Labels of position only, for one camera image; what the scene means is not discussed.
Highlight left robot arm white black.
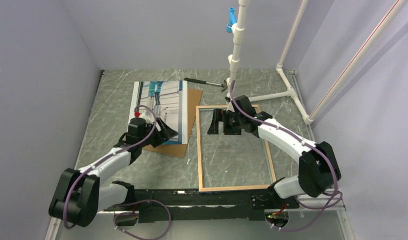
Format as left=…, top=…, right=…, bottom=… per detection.
left=48, top=117, right=178, bottom=227

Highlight printed photo with white border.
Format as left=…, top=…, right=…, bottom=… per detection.
left=128, top=80, right=188, bottom=145

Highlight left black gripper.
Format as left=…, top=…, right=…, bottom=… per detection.
left=139, top=117, right=178, bottom=148

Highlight brown cardboard backing board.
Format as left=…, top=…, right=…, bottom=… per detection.
left=143, top=88, right=203, bottom=158

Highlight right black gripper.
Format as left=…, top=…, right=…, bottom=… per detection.
left=207, top=108, right=244, bottom=135

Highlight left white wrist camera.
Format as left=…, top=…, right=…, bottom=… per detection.
left=134, top=110, right=155, bottom=123

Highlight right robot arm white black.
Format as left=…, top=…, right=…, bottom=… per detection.
left=207, top=95, right=341, bottom=208

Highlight blue pipe fitting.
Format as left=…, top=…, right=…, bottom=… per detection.
left=226, top=7, right=237, bottom=34

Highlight white PVC pipe stand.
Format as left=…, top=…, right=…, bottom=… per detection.
left=226, top=0, right=407, bottom=125

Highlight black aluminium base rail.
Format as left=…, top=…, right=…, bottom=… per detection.
left=51, top=187, right=344, bottom=223

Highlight black handled hammer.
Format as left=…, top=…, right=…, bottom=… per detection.
left=183, top=77, right=227, bottom=92

